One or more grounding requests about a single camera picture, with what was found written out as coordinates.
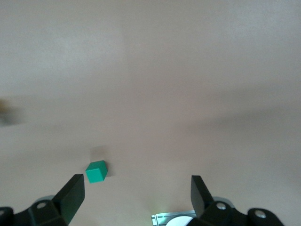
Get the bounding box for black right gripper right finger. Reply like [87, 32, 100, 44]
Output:
[190, 175, 286, 226]

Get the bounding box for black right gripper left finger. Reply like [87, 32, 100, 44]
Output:
[0, 173, 86, 226]

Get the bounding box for green wooden block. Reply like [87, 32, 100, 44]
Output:
[85, 160, 108, 184]

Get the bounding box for brown paper table cover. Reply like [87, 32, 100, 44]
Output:
[0, 0, 301, 226]

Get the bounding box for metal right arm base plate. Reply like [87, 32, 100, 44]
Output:
[150, 210, 197, 226]

